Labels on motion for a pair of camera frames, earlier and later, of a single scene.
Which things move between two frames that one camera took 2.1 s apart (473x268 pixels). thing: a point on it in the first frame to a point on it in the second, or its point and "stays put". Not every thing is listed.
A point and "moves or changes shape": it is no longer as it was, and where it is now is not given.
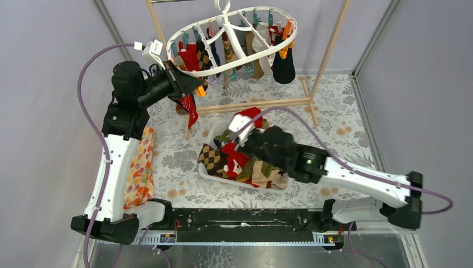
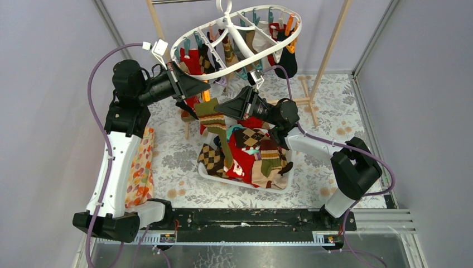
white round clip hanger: [222, 8] moves or changes shape
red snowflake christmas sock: [188, 102] moves or changes shape
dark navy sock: [283, 70] moves or changes shape
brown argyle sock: [213, 160] stays put
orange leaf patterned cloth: [140, 187] stays put
